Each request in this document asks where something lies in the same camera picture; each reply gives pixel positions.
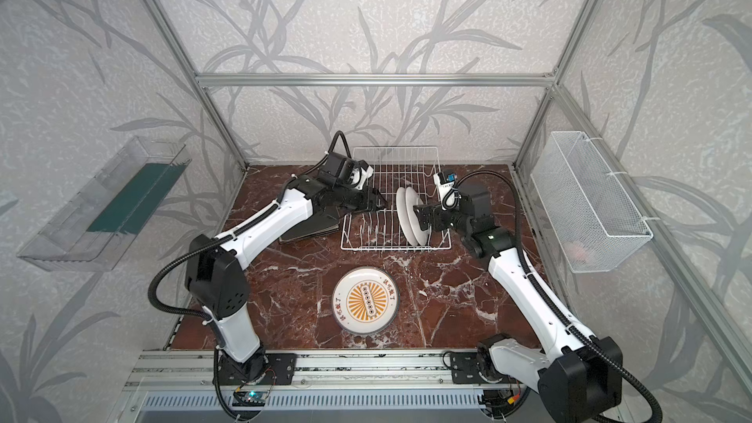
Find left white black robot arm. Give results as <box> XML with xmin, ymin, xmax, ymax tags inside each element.
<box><xmin>186</xmin><ymin>153</ymin><xmax>386</xmax><ymax>381</ymax></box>

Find green led circuit board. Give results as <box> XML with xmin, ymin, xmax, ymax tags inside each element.
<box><xmin>232</xmin><ymin>389</ymin><xmax>270</xmax><ymax>407</ymax></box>

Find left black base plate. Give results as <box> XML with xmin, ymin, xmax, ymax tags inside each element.
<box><xmin>215</xmin><ymin>351</ymin><xmax>298</xmax><ymax>387</ymax></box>

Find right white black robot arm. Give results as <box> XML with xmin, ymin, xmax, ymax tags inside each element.
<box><xmin>401</xmin><ymin>183</ymin><xmax>623</xmax><ymax>422</ymax></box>

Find black corrugated cable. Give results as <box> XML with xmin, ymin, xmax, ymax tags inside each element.
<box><xmin>445</xmin><ymin>169</ymin><xmax>664</xmax><ymax>423</ymax></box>
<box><xmin>146</xmin><ymin>130</ymin><xmax>354</xmax><ymax>421</ymax></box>

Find white wire dish rack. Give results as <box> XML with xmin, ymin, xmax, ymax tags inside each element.
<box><xmin>341</xmin><ymin>146</ymin><xmax>452</xmax><ymax>252</ymax></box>

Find left black corrugated cable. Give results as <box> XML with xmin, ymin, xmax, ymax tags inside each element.
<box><xmin>146</xmin><ymin>130</ymin><xmax>354</xmax><ymax>421</ymax></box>

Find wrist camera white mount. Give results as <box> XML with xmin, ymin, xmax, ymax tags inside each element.
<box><xmin>350</xmin><ymin>160</ymin><xmax>374</xmax><ymax>190</ymax></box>
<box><xmin>433</xmin><ymin>170</ymin><xmax>460</xmax><ymax>211</ymax></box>

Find white round plate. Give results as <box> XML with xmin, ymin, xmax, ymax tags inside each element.
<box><xmin>332</xmin><ymin>266</ymin><xmax>400</xmax><ymax>336</ymax></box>
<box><xmin>405</xmin><ymin>187</ymin><xmax>431</xmax><ymax>247</ymax></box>
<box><xmin>396</xmin><ymin>187</ymin><xmax>416</xmax><ymax>246</ymax></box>

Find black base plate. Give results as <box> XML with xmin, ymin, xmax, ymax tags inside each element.
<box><xmin>443</xmin><ymin>351</ymin><xmax>521</xmax><ymax>387</ymax></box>
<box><xmin>215</xmin><ymin>351</ymin><xmax>298</xmax><ymax>387</ymax></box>

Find aluminium frame crossbar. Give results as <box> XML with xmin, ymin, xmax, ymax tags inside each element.
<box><xmin>196</xmin><ymin>74</ymin><xmax>554</xmax><ymax>87</ymax></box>

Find pink object in basket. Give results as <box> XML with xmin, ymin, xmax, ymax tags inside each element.
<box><xmin>564</xmin><ymin>241</ymin><xmax>593</xmax><ymax>264</ymax></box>

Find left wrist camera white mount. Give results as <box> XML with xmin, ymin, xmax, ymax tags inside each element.
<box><xmin>350</xmin><ymin>160</ymin><xmax>374</xmax><ymax>190</ymax></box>

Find right base connector wires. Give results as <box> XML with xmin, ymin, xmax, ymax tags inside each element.
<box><xmin>478</xmin><ymin>387</ymin><xmax>527</xmax><ymax>418</ymax></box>

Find right black corrugated cable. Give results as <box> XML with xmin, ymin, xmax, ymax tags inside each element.
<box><xmin>445</xmin><ymin>169</ymin><xmax>664</xmax><ymax>423</ymax></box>

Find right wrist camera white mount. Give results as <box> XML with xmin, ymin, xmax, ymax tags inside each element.
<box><xmin>433</xmin><ymin>170</ymin><xmax>460</xmax><ymax>211</ymax></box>

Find white mesh wall basket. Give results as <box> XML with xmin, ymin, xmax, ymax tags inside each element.
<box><xmin>531</xmin><ymin>131</ymin><xmax>653</xmax><ymax>273</ymax></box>

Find aluminium front rail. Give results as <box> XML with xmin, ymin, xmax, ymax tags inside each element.
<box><xmin>119</xmin><ymin>347</ymin><xmax>618</xmax><ymax>393</ymax></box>

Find clear plastic wall shelf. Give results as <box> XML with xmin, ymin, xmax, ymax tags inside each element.
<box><xmin>18</xmin><ymin>136</ymin><xmax>192</xmax><ymax>272</ymax></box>

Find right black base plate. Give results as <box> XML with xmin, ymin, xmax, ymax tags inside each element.
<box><xmin>443</xmin><ymin>351</ymin><xmax>521</xmax><ymax>387</ymax></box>

